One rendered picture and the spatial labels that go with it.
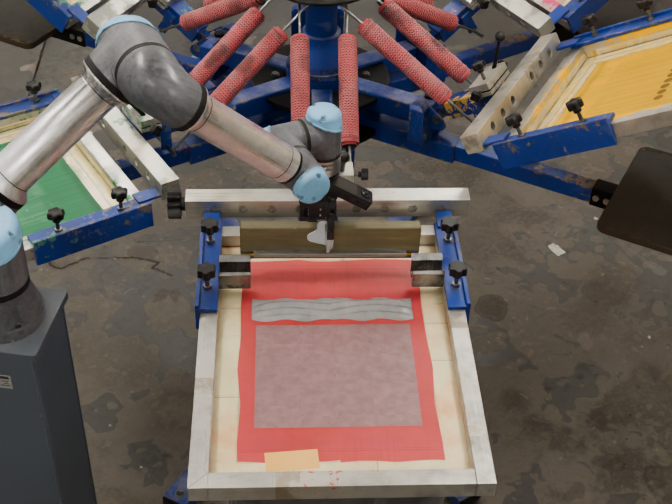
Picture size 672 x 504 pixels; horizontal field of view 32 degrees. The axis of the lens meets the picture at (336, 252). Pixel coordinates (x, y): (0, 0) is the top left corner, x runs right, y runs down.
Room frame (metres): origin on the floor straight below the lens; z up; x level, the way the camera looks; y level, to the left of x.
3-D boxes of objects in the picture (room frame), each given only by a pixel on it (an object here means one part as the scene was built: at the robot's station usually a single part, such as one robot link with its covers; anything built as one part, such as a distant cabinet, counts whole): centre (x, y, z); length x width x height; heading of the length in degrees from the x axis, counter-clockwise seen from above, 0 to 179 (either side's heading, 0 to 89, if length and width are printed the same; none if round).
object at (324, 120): (2.05, 0.04, 1.35); 0.09 x 0.08 x 0.11; 116
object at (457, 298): (2.05, -0.27, 0.98); 0.30 x 0.05 x 0.07; 3
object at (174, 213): (2.22, 0.38, 1.02); 0.07 x 0.06 x 0.07; 3
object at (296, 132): (1.99, 0.12, 1.35); 0.11 x 0.11 x 0.08; 26
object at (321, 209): (2.05, 0.04, 1.19); 0.09 x 0.08 x 0.12; 93
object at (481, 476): (1.80, 0.00, 0.97); 0.79 x 0.58 x 0.04; 3
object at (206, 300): (2.02, 0.29, 0.98); 0.30 x 0.05 x 0.07; 3
